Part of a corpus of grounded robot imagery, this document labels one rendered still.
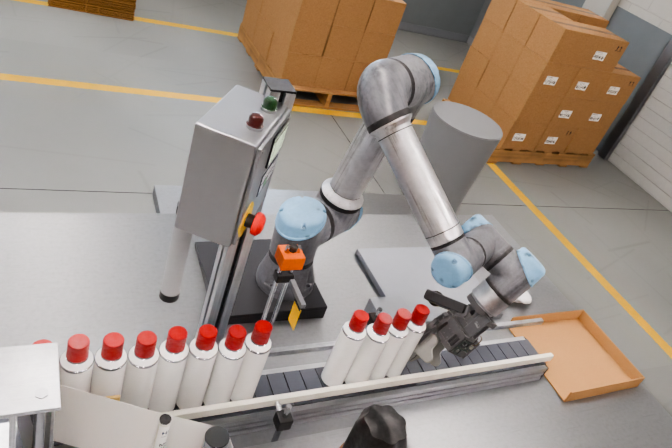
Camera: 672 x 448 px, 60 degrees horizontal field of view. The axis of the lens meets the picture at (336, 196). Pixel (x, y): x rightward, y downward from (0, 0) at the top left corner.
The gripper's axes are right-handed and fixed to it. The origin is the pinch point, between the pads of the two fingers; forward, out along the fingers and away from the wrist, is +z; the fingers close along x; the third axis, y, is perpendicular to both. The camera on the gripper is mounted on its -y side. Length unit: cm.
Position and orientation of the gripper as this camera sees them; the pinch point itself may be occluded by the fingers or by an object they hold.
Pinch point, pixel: (411, 354)
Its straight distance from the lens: 140.6
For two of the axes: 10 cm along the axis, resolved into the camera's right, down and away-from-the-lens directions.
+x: 6.1, 4.1, 6.7
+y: 3.7, 6.0, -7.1
